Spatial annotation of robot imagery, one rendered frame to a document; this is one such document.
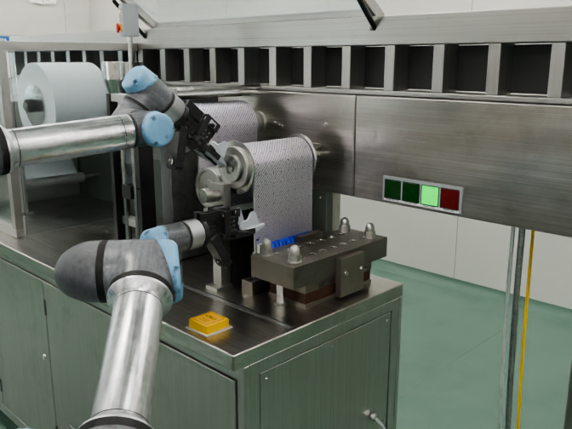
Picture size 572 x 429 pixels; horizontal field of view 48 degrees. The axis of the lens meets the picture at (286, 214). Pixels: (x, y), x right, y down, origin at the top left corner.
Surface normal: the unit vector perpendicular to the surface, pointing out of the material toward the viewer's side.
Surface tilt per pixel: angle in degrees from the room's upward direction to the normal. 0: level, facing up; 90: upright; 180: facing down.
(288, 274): 90
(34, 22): 90
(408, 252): 90
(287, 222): 90
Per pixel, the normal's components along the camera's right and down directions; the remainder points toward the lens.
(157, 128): 0.62, 0.19
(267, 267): -0.70, 0.17
